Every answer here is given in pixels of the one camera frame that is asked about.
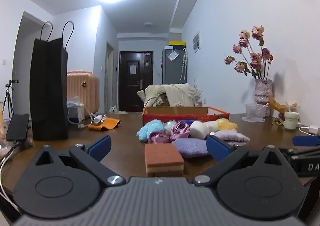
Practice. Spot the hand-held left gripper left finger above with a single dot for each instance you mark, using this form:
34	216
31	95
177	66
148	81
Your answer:
101	144

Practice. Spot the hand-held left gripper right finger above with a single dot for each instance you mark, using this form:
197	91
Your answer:
220	147

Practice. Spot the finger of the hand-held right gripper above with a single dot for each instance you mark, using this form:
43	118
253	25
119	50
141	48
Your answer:
300	151
306	140

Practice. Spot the lavender fluffy cushion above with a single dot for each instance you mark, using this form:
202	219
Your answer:
232	136

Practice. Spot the small white sponge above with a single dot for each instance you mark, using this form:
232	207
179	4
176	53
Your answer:
212	126

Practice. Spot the yellow plush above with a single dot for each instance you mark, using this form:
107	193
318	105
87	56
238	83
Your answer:
226	124

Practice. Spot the large white sponge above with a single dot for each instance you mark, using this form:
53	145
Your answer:
198	129

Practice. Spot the purple towel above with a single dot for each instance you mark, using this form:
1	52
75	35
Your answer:
190	147

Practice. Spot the pink satin cloth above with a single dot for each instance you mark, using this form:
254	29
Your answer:
180	129

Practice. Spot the blue plush toy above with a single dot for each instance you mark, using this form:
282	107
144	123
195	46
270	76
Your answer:
150	129

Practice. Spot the red cardboard box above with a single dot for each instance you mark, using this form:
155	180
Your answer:
175	117

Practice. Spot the white cloth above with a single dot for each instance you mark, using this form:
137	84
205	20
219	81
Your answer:
170	126

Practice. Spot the brown layered sponge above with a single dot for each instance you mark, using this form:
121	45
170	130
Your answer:
163	158

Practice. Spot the white charger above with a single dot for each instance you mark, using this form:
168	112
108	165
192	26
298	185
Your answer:
313	129

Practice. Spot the orange pouch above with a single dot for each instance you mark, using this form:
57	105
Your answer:
107	124

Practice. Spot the white cup with straw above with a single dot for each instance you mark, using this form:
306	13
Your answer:
291	121

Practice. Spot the white handheld device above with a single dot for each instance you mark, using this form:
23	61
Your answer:
98	118

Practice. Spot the gold foil wrapper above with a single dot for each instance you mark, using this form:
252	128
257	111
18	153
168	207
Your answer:
277	121

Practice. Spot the orange ribbed tube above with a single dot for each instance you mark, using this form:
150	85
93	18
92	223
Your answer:
276	104

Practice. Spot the clear plastic cup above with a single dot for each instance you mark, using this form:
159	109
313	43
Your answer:
255	112

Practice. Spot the pink suitcase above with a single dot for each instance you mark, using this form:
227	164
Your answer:
83	91

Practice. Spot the pink patterned vase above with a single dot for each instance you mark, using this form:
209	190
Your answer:
262	93

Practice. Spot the light wooden door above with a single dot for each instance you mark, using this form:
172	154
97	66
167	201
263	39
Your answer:
109	78

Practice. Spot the beige coat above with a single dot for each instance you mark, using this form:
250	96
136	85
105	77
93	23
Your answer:
177	93

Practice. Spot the dark brown entrance door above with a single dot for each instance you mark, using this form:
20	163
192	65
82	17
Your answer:
136	83

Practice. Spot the black paper bag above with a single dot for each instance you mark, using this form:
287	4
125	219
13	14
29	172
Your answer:
48	91

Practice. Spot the paper sheet on door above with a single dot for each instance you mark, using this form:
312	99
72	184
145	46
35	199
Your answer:
133	69

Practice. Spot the black smartphone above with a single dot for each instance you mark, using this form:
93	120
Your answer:
17	127

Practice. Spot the grey refrigerator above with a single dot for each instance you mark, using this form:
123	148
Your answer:
172	71

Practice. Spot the dried pink flowers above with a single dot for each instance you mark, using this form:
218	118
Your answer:
255	57

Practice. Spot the black tripod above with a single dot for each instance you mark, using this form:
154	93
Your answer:
7	94

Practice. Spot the yellow box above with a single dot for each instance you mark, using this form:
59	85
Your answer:
177	43

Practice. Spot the small black camera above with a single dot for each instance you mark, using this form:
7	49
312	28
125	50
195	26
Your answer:
13	81

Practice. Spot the framed wall picture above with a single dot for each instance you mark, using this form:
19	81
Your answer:
196	41

